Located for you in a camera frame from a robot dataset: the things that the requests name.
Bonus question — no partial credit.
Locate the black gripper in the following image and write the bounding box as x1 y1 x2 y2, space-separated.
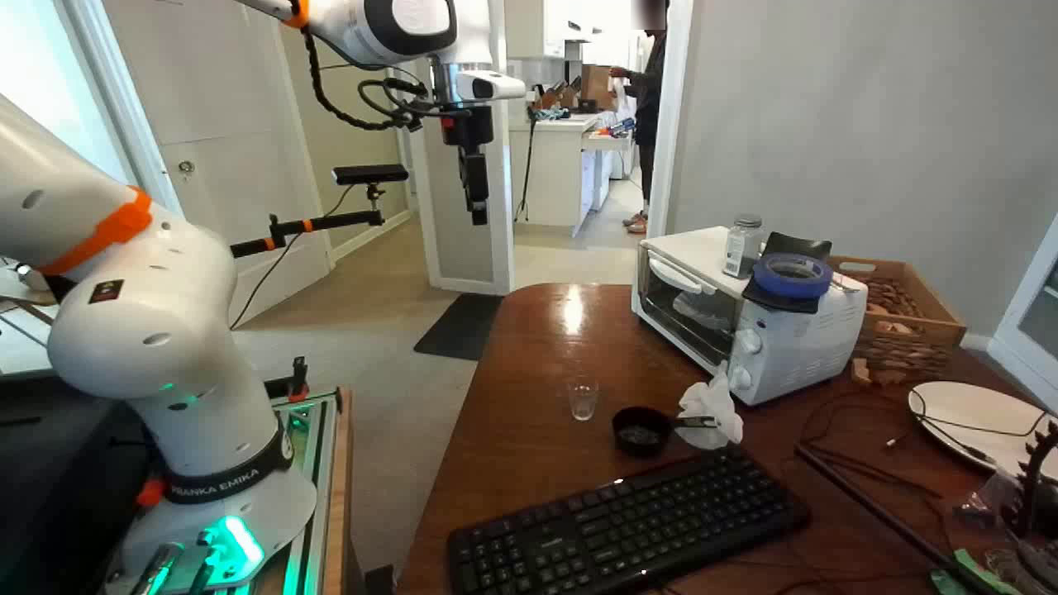
440 100 500 227

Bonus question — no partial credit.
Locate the blue tape roll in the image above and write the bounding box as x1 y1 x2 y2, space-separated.
751 252 836 307

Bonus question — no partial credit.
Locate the white toaster oven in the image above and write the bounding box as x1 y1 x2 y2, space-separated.
629 225 869 409

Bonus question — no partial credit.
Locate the white cabinet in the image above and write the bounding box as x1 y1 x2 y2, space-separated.
408 64 522 297

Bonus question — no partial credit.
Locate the white kitchen counter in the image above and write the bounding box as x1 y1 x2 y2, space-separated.
526 109 634 233

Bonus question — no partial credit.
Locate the dark floor mat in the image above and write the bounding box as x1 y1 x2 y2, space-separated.
414 290 509 363

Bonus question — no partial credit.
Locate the black boom with orange bands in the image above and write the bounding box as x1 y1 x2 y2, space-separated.
227 208 392 260

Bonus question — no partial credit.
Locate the person in dark clothes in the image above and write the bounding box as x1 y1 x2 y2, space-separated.
609 0 674 237

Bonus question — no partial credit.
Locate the small clear glass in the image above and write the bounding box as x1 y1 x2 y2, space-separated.
566 381 601 424

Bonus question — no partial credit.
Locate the crumpled white tissue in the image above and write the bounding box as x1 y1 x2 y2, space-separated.
670 360 749 454

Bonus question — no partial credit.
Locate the black computer keyboard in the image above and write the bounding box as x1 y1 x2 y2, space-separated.
443 443 815 595

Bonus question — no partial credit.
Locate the dark cabinet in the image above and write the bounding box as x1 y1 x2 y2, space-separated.
0 378 151 595

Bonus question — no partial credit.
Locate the white plate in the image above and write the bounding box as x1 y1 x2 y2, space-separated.
907 378 1058 483

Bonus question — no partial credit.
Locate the black bar camera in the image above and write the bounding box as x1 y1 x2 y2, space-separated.
330 161 414 188

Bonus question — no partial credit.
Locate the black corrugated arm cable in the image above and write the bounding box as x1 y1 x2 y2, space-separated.
293 23 443 135

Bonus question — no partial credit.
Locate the black cup with handle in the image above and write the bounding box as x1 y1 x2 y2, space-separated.
612 403 720 458

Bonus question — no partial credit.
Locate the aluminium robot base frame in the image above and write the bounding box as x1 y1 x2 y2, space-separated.
103 384 357 595

